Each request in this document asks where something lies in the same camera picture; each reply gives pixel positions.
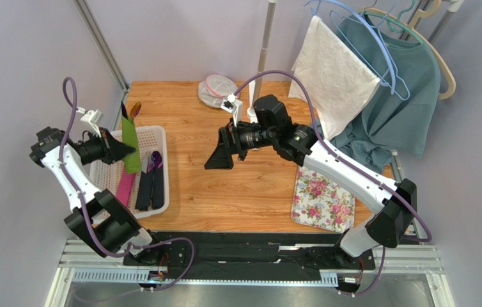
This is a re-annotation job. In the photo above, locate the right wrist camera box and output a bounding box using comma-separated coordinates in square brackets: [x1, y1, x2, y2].
[221, 93, 243, 127]

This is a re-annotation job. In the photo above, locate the floral pattern tray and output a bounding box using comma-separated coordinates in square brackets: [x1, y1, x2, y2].
[291, 167, 355, 233]

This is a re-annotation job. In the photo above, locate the wooden hanger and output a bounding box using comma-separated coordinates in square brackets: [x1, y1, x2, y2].
[357, 1, 456, 100]

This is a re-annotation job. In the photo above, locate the white mesh laundry bag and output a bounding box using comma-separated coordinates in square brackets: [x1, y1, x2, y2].
[198, 74, 238, 108]

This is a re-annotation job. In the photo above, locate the grey pole with white base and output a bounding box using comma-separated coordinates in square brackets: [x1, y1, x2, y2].
[247, 0, 277, 122]

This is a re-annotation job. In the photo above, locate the rainbow metallic spoon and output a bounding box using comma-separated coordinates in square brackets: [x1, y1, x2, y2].
[129, 102, 142, 120]

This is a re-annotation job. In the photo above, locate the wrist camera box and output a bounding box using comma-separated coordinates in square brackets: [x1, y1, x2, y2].
[221, 93, 243, 127]
[76, 107, 104, 138]

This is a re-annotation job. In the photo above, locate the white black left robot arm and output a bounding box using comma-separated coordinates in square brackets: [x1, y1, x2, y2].
[29, 127, 161, 264]

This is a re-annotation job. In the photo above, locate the white towel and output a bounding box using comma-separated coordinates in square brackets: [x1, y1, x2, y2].
[293, 16, 380, 139]

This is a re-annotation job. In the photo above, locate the green hanger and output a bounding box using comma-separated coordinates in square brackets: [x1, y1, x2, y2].
[359, 0, 425, 44]

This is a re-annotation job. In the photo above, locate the pink napkin in basket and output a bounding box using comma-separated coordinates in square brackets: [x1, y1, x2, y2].
[116, 168, 136, 208]

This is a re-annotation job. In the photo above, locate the teal t-shirt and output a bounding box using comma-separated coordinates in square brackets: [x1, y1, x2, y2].
[317, 33, 441, 173]

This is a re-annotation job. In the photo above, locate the purple spoon in basket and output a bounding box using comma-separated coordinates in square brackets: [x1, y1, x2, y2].
[151, 151, 163, 169]

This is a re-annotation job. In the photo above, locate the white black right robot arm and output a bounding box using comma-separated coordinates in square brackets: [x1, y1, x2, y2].
[204, 94, 417, 257]

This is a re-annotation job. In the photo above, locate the blue wire hanger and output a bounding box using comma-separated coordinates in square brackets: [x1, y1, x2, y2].
[304, 1, 411, 101]

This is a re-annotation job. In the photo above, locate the green paper napkin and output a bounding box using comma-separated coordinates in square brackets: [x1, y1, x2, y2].
[121, 116, 141, 174]

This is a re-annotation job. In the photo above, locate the dark cutlery pouch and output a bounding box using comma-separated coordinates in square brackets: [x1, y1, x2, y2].
[135, 152, 165, 211]

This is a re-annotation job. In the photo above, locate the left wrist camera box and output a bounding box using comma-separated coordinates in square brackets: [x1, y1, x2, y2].
[76, 107, 104, 138]

